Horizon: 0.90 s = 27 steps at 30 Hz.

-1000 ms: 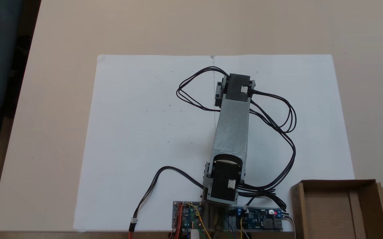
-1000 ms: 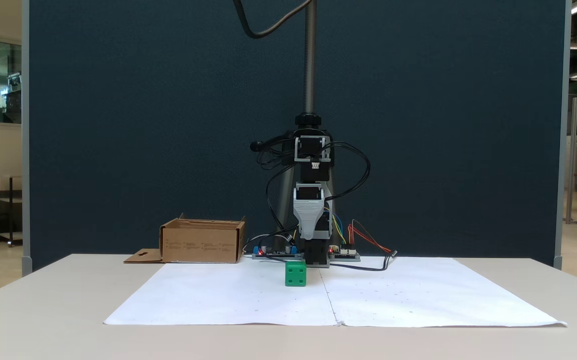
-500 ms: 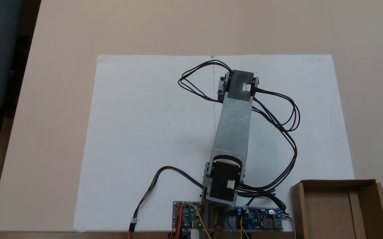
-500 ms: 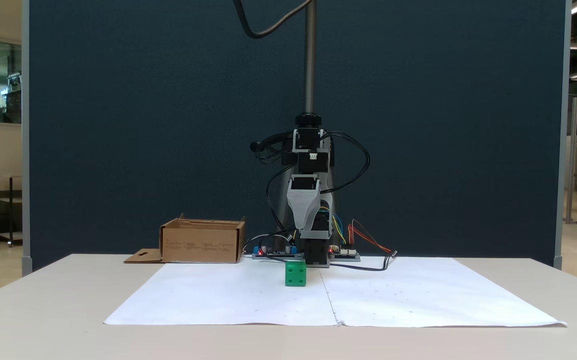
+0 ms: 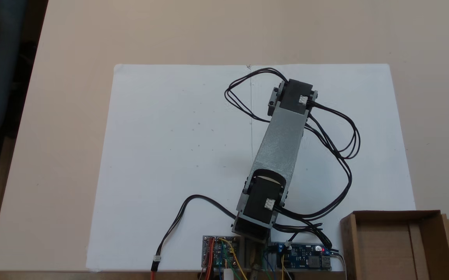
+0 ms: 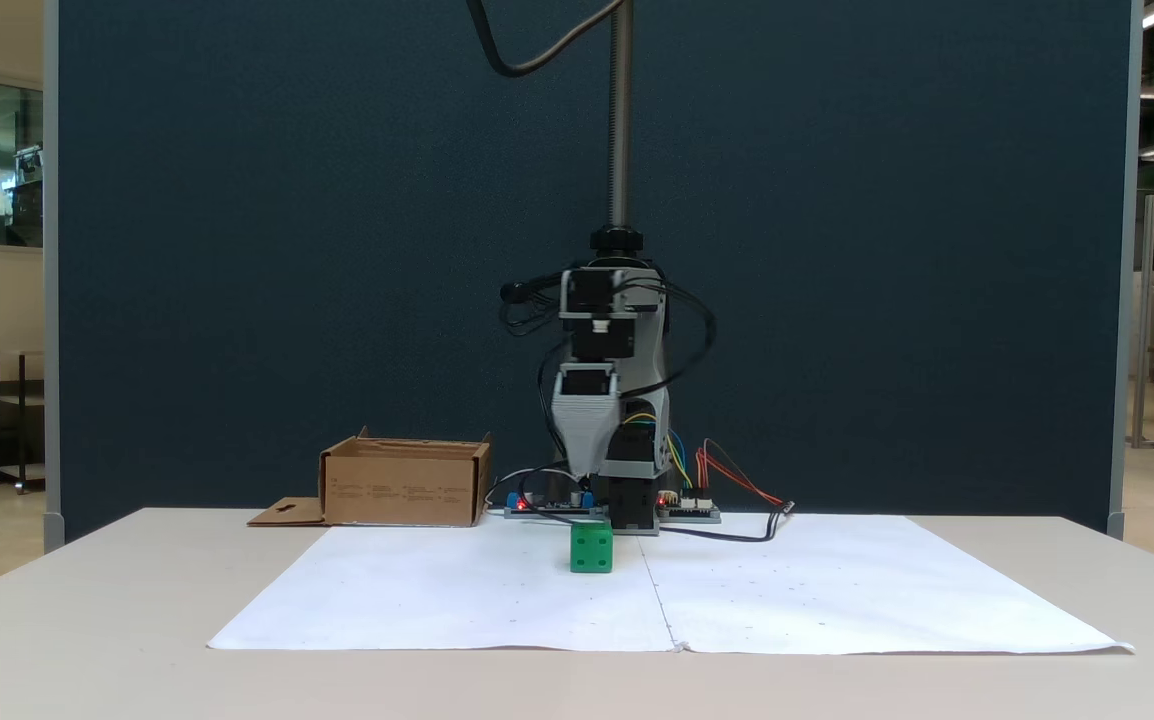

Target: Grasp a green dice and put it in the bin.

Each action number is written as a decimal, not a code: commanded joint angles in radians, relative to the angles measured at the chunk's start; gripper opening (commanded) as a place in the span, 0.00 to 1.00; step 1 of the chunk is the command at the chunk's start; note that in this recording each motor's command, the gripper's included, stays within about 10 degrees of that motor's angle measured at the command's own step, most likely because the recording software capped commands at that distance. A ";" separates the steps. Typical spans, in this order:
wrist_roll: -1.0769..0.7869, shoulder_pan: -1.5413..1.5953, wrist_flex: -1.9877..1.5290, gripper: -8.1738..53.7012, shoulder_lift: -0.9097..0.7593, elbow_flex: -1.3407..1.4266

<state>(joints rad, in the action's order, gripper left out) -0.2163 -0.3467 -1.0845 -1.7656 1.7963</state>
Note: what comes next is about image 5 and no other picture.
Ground blue circuit board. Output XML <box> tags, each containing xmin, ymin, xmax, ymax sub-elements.
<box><xmin>274</xmin><ymin>242</ymin><xmax>332</xmax><ymax>271</ymax></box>

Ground brown cardboard box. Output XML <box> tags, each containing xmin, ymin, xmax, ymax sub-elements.
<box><xmin>340</xmin><ymin>210</ymin><xmax>449</xmax><ymax>280</ymax></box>

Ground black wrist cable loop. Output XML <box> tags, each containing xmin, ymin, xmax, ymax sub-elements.
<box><xmin>224</xmin><ymin>68</ymin><xmax>289</xmax><ymax>123</ymax></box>

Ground black cable with white connector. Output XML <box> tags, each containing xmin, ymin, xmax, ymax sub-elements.
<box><xmin>151</xmin><ymin>194</ymin><xmax>237</xmax><ymax>280</ymax></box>

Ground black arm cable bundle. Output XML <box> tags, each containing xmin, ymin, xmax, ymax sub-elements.
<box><xmin>273</xmin><ymin>100</ymin><xmax>361</xmax><ymax>249</ymax></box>

